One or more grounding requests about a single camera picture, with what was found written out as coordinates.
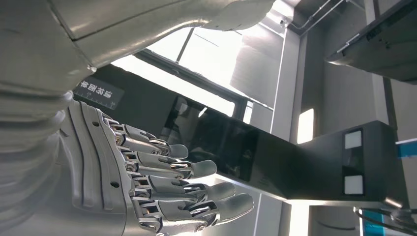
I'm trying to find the black inbound scanner machine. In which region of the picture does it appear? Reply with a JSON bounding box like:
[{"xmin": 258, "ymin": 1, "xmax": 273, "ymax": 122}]
[{"xmin": 72, "ymin": 63, "xmax": 411, "ymax": 209}]

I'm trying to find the thin black cable loop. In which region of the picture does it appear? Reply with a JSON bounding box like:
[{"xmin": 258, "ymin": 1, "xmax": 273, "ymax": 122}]
[{"xmin": 353, "ymin": 206, "xmax": 417, "ymax": 236}]

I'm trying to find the dark window frame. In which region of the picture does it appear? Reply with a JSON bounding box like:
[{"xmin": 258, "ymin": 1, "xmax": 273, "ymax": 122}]
[{"xmin": 133, "ymin": 28, "xmax": 256, "ymax": 122}]

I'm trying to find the dark ceiling-mounted unit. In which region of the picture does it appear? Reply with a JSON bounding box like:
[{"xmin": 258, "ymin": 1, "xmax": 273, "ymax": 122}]
[{"xmin": 326, "ymin": 0, "xmax": 417, "ymax": 85}]

